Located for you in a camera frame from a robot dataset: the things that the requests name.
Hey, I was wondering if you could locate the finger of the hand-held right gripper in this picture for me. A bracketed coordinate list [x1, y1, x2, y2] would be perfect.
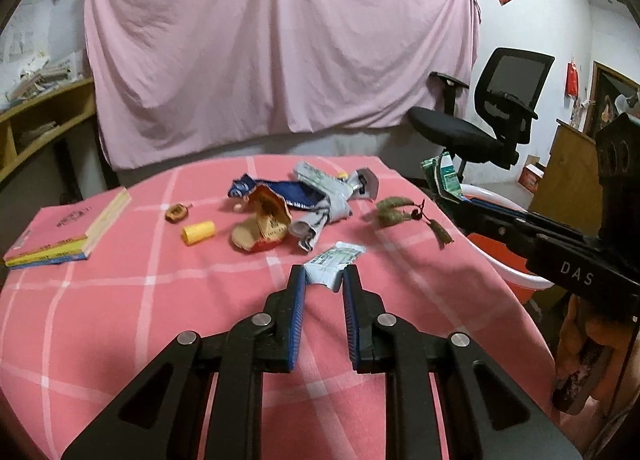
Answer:
[462, 196, 603, 243]
[425, 179, 538, 265]

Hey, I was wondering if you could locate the blue foil wrapper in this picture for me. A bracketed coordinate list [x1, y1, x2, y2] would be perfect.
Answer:
[227, 174, 331, 213]

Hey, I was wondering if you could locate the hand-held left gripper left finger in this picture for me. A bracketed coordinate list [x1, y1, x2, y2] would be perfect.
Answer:
[60, 264, 307, 460]

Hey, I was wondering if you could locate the orange crumpled snack bag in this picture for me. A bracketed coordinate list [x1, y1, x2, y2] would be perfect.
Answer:
[230, 184, 292, 254]

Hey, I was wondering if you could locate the grey printed wrapper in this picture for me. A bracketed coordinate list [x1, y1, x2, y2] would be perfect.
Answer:
[290, 161, 353, 255]

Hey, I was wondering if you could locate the person's right hand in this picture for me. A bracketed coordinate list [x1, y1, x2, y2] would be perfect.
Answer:
[556, 296, 632, 406]

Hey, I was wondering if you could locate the pink checked blanket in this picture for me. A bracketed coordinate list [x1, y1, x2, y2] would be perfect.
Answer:
[0, 155, 561, 460]

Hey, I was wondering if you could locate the wooden cabinet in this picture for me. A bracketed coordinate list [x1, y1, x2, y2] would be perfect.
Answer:
[540, 120, 603, 228]

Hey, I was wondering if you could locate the orange bin with white rim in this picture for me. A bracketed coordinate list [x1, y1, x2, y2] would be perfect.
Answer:
[450, 183, 556, 305]

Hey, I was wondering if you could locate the black office chair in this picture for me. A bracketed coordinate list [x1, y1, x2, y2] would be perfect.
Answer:
[407, 47, 556, 185]

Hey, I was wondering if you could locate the red cardboard box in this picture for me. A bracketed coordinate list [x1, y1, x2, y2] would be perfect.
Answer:
[517, 155, 547, 189]

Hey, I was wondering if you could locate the pink hanging sheet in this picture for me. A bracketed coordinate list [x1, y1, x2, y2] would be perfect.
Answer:
[82, 0, 483, 171]

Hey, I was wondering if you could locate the silver black wrapper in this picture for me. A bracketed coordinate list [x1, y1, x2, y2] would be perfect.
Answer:
[347, 167, 379, 201]

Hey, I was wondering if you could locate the pile of papers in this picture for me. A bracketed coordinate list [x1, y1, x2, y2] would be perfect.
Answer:
[0, 52, 86, 108]

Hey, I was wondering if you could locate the green snack wrapper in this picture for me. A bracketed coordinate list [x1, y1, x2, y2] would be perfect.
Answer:
[420, 151, 463, 203]

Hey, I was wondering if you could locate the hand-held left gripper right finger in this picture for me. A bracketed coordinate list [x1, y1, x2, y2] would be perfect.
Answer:
[341, 265, 566, 460]

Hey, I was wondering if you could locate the yellow cylinder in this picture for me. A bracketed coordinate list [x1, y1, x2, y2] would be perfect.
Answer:
[181, 221, 217, 245]

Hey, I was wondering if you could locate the pink book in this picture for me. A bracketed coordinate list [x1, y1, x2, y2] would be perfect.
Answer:
[4, 187, 132, 258]

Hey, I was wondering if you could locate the framed picture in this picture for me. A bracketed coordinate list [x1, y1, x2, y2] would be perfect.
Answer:
[582, 60, 640, 141]

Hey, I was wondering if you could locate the wooden shelf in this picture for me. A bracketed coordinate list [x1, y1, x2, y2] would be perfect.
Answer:
[0, 77, 98, 185]

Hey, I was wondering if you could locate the yellow blue book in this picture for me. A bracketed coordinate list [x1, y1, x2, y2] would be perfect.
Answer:
[5, 240, 92, 269]

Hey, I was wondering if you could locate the green white wrapper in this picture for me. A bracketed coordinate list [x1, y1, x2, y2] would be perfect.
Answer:
[302, 241, 367, 291]

